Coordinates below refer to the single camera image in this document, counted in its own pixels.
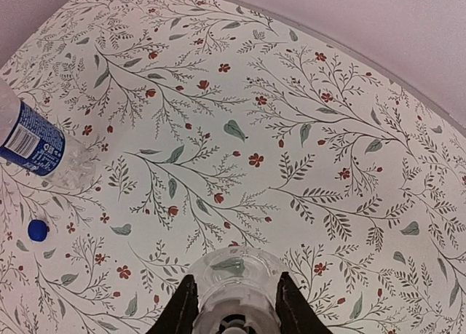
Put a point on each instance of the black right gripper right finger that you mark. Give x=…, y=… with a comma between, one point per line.
x=295, y=314

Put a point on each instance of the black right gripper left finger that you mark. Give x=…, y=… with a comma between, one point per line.
x=181, y=310

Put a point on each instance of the small clear plastic bottle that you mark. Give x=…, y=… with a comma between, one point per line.
x=236, y=289

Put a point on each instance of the blue bottle cap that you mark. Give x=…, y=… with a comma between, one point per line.
x=37, y=230

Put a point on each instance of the Pepsi bottle with blue label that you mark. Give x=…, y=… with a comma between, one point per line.
x=35, y=144

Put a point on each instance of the floral patterned table mat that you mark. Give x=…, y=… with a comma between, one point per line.
x=214, y=125

